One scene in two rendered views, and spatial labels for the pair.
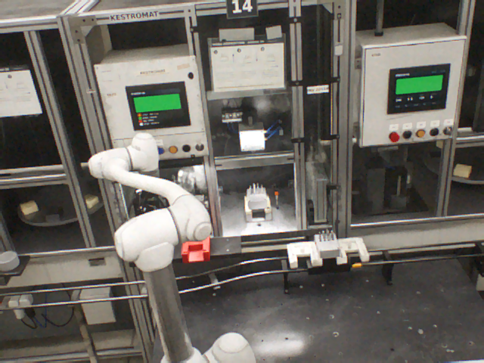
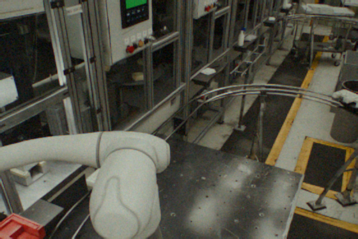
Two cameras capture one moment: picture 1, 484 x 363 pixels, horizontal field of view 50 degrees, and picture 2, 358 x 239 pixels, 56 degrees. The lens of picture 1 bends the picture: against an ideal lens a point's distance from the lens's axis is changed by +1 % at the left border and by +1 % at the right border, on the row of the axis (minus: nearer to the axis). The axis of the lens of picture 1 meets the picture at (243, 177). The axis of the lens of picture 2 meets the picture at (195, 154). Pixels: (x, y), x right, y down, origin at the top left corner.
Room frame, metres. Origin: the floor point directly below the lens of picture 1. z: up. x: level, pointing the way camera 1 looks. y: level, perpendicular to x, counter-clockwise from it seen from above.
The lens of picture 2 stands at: (1.08, 0.81, 1.95)
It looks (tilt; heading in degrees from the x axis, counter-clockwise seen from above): 35 degrees down; 291
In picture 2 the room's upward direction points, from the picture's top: 3 degrees clockwise
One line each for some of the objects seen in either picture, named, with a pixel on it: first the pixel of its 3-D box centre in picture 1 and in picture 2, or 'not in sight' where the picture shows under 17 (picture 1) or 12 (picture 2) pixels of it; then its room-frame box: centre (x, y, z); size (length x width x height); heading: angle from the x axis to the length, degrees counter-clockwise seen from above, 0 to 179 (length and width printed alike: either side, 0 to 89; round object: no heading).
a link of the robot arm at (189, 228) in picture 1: (190, 221); (136, 154); (1.49, 0.19, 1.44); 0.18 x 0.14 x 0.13; 24
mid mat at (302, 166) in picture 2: not in sight; (325, 165); (0.85, -2.25, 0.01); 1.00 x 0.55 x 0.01; 89
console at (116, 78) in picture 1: (156, 103); not in sight; (2.22, 0.36, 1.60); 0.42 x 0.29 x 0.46; 89
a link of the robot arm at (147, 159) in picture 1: (142, 151); not in sight; (2.00, 0.42, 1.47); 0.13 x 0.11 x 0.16; 114
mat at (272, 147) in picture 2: not in sight; (293, 73); (1.58, -4.73, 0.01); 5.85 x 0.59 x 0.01; 89
